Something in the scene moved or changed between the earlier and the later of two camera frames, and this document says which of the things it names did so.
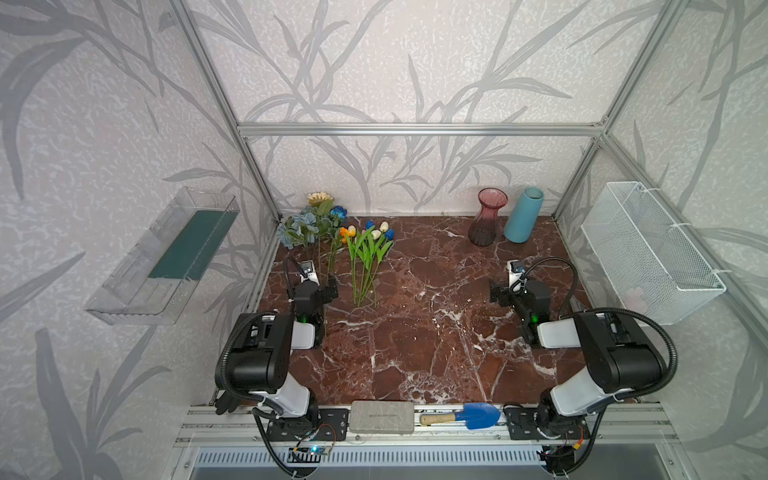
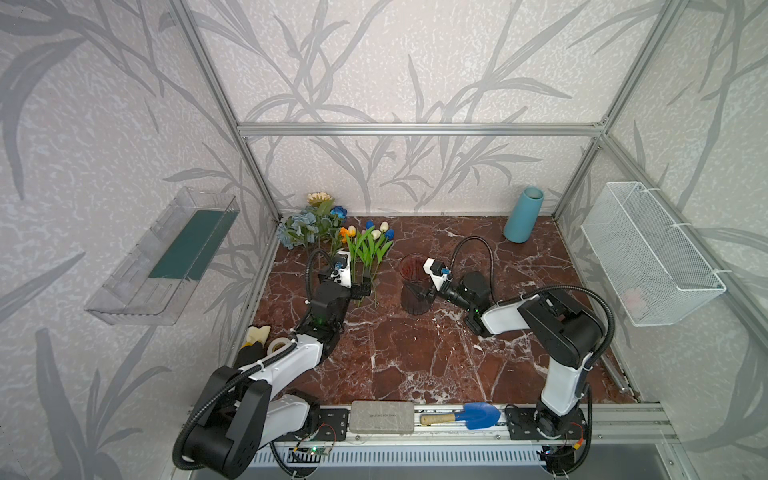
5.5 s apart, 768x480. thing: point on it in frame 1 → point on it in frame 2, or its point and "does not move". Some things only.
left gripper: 315,291 → 360,287
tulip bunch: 366,247 does not move
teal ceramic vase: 522,222 does not move
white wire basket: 656,270 does not move
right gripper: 512,297 → 435,292
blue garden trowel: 477,415 does not move
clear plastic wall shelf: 149,287 does not move
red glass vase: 483,228 → 416,282
